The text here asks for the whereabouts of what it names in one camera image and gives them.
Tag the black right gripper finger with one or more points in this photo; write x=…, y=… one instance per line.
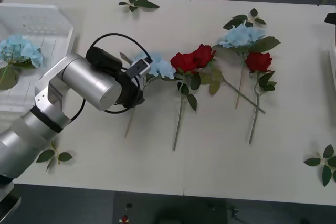
x=331, y=18

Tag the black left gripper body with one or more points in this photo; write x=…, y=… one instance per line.
x=128, y=93

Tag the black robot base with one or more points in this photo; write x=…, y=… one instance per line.
x=170, y=208

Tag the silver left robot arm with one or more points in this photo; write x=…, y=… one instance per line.
x=86, y=82

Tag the pale blue flower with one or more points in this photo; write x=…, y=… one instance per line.
x=29, y=51
x=241, y=36
x=162, y=68

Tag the red rose with stem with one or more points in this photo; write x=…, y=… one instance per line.
x=183, y=62
x=258, y=61
x=206, y=53

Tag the loose green leaf twig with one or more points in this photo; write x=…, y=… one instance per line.
x=147, y=3
x=326, y=174
x=232, y=23
x=44, y=155

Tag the shallow white box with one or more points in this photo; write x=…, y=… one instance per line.
x=39, y=19

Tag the grey robot torso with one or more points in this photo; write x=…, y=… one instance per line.
x=8, y=200

